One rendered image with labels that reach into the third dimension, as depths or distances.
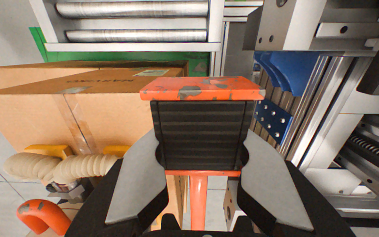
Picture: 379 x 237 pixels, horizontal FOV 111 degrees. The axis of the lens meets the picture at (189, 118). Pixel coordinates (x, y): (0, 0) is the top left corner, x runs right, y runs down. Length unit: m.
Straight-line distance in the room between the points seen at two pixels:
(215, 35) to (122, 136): 0.48
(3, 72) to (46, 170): 0.84
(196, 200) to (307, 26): 0.25
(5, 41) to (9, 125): 1.49
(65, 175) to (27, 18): 1.53
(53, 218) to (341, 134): 0.55
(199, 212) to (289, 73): 0.30
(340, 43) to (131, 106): 0.34
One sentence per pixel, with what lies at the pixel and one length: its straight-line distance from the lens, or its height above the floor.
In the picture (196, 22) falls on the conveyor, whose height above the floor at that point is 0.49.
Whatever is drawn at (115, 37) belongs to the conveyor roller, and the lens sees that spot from 0.72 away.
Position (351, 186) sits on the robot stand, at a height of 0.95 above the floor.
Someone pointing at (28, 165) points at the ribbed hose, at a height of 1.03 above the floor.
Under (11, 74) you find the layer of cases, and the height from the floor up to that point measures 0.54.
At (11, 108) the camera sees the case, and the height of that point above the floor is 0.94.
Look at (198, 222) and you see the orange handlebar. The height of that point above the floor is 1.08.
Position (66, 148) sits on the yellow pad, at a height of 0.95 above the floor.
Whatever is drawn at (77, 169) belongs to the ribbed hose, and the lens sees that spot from 0.31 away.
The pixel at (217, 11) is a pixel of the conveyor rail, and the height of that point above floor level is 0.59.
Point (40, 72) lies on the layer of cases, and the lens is 0.99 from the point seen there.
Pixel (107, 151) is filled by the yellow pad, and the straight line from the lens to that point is 0.36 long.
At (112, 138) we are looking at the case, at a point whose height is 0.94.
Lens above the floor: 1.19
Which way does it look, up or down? 63 degrees down
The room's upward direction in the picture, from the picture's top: 175 degrees counter-clockwise
